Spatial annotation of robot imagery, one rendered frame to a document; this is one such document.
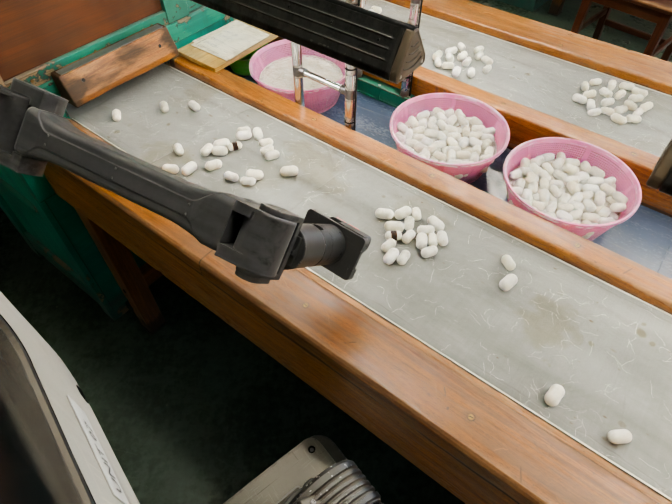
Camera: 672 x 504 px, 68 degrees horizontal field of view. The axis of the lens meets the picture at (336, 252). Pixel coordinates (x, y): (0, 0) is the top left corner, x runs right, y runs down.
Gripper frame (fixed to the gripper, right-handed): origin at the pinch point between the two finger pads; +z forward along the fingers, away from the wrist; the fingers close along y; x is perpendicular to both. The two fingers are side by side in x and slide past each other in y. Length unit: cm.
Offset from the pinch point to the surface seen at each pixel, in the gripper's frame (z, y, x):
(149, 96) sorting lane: 18, 75, -2
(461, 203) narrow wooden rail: 27.3, -5.2, -10.5
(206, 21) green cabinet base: 35, 83, -24
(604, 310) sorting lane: 24.4, -36.0, -5.0
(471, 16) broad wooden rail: 80, 31, -57
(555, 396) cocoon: 7.0, -35.4, 6.9
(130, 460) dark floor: 22, 45, 93
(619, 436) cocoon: 7.3, -44.6, 7.1
